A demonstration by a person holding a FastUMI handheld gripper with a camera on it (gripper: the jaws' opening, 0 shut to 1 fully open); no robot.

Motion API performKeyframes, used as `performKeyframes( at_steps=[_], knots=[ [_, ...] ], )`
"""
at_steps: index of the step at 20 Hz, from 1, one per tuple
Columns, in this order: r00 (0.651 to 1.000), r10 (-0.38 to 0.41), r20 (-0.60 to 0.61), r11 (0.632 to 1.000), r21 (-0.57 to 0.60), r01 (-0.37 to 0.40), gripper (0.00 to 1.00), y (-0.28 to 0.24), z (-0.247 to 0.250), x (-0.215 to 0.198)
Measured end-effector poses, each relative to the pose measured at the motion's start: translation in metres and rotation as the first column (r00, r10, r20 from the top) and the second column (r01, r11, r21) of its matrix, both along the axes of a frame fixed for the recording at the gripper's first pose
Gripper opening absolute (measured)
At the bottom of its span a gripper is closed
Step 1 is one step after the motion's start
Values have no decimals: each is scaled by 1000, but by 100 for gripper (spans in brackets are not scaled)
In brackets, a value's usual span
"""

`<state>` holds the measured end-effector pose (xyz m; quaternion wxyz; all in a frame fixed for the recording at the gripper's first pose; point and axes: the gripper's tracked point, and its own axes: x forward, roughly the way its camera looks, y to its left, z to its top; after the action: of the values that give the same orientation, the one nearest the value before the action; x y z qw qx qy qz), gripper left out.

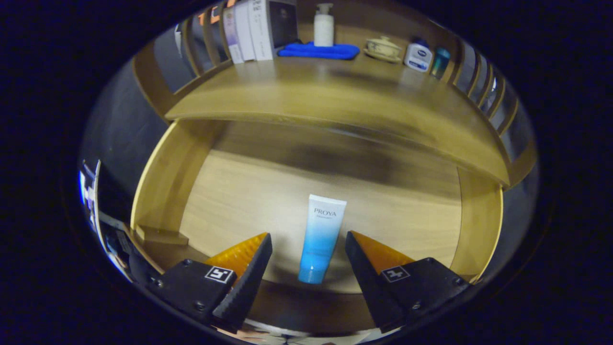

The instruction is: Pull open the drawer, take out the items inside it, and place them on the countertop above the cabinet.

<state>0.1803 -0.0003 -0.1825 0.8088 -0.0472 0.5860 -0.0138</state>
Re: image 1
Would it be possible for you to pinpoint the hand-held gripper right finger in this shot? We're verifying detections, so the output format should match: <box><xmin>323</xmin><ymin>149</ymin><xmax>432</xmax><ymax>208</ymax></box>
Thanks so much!
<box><xmin>345</xmin><ymin>230</ymin><xmax>472</xmax><ymax>334</ymax></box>

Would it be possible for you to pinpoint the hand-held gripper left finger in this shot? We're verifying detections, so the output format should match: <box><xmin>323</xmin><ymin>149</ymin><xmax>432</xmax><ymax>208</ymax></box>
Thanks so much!
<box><xmin>146</xmin><ymin>232</ymin><xmax>273</xmax><ymax>334</ymax></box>

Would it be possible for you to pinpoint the blue white cosmetic tube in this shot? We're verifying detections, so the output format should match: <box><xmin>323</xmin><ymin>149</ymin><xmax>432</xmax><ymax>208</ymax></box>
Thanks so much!
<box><xmin>297</xmin><ymin>194</ymin><xmax>347</xmax><ymax>285</ymax></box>

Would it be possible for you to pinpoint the wooden drawer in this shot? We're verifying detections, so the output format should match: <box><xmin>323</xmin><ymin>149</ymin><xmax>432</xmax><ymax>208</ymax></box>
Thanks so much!
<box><xmin>130</xmin><ymin>119</ymin><xmax>504</xmax><ymax>336</ymax></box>

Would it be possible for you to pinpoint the wooden countertop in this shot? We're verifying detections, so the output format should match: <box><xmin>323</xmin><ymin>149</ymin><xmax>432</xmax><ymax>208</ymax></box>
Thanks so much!
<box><xmin>164</xmin><ymin>46</ymin><xmax>512</xmax><ymax>187</ymax></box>

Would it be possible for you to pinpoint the wooden cabinet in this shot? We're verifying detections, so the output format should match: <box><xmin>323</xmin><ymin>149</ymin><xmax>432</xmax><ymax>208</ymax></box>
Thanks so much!
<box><xmin>132</xmin><ymin>0</ymin><xmax>537</xmax><ymax>190</ymax></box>

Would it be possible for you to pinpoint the white bottle blue cap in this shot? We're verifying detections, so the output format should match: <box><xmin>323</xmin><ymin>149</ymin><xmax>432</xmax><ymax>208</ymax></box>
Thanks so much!
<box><xmin>404</xmin><ymin>38</ymin><xmax>433</xmax><ymax>73</ymax></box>

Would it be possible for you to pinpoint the teal slim bottle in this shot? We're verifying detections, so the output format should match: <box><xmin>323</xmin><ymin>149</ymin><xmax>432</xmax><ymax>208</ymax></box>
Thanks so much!
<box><xmin>430</xmin><ymin>46</ymin><xmax>451</xmax><ymax>80</ymax></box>

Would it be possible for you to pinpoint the beige lidded teacup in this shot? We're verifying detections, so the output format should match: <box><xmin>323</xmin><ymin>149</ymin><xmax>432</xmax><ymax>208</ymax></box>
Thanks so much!
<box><xmin>363</xmin><ymin>36</ymin><xmax>403</xmax><ymax>64</ymax></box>

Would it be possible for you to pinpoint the blue folded cloth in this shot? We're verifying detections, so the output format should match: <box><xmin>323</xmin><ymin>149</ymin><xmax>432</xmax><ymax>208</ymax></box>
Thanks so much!
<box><xmin>277</xmin><ymin>42</ymin><xmax>361</xmax><ymax>60</ymax></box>

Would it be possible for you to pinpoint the thin lilac book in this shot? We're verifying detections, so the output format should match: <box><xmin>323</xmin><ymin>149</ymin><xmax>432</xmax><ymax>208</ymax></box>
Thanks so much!
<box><xmin>222</xmin><ymin>5</ymin><xmax>245</xmax><ymax>64</ymax></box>

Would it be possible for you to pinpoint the thin white book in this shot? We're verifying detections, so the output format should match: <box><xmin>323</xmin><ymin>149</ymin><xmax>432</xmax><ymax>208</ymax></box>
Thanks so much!
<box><xmin>233</xmin><ymin>0</ymin><xmax>257</xmax><ymax>62</ymax></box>

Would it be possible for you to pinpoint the white pump bottle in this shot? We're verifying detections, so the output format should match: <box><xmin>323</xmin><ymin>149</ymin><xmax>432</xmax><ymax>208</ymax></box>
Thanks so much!
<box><xmin>314</xmin><ymin>3</ymin><xmax>335</xmax><ymax>47</ymax></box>

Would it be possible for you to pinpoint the thick white dark-cover book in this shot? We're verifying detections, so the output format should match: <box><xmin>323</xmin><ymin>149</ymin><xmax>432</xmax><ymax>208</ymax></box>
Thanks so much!
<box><xmin>247</xmin><ymin>0</ymin><xmax>300</xmax><ymax>61</ymax></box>

